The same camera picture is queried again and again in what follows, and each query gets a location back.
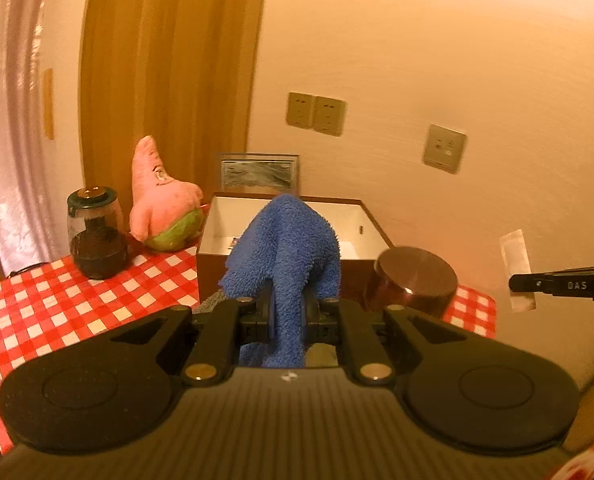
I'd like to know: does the glass jar with dark lid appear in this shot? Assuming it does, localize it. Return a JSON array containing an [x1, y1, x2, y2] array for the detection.
[[67, 186, 129, 281]]

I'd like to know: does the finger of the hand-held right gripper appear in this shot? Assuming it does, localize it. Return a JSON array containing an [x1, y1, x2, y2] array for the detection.
[[508, 271, 552, 295]]

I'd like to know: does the blue towel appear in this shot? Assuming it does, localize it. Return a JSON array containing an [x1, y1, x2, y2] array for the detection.
[[218, 193, 343, 368]]

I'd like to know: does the sheer patterned curtain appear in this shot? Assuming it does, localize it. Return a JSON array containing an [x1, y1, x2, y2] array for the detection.
[[0, 0, 85, 276]]

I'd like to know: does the brown cylindrical tin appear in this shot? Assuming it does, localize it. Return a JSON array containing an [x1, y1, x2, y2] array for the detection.
[[364, 246, 458, 318]]

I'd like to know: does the brown cardboard box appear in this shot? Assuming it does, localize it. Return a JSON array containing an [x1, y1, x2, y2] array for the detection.
[[195, 191, 395, 311]]

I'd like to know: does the beige wall socket with round holes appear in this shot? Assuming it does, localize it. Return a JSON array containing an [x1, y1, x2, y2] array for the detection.
[[422, 123, 468, 175]]

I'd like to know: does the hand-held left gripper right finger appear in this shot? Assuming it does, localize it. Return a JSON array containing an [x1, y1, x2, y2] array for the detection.
[[299, 290, 470, 386]]

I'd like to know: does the tan curtain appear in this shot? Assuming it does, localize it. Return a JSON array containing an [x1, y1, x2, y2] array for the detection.
[[80, 0, 270, 206]]

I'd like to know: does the red white checked tablecloth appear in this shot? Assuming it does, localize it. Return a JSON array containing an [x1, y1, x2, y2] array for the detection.
[[0, 245, 498, 456]]

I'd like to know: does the clear plastic wall strip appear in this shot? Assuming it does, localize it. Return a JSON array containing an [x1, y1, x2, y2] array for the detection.
[[499, 229, 536, 313]]

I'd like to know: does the pink star plush toy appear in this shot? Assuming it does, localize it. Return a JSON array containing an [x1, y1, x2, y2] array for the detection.
[[128, 135, 205, 252]]

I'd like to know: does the framed picture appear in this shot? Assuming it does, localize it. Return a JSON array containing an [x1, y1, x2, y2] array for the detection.
[[214, 152, 300, 197]]

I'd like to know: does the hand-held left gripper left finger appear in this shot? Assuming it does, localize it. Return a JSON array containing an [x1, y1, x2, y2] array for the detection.
[[110, 280, 278, 386]]

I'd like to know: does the red white printed cloth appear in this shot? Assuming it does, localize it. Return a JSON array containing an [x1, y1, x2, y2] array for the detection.
[[547, 442, 594, 480]]

